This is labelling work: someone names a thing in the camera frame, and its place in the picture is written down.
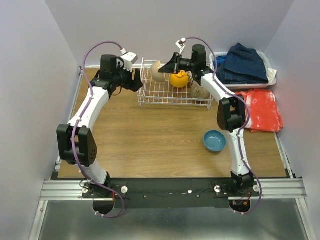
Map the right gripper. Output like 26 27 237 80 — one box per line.
158 52 195 75

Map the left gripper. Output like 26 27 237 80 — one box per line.
112 61 143 92

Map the orange bowl blue outside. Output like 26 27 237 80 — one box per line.
169 71 189 88

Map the white wire dish rack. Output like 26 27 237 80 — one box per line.
137 59 213 108

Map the black bowl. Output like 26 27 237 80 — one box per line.
190 81 211 99

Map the white striped bowl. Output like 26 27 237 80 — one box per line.
187 71 194 84

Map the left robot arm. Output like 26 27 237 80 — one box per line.
56 52 143 198

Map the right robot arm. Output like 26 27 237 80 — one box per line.
158 44 254 196

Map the dark blue cloth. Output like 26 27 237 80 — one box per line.
216 43 269 85

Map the white plastic basket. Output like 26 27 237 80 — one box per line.
209 51 277 91

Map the red white cloth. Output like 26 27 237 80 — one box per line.
237 88 284 133

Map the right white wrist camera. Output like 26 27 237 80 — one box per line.
175 37 187 55

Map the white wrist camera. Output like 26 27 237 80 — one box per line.
175 37 187 55
120 48 138 72

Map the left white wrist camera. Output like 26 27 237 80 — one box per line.
120 48 138 72

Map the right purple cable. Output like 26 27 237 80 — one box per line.
186 37 263 216

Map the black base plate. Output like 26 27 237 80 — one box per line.
80 177 259 209

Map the aluminium frame rail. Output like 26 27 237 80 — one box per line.
29 178 317 240

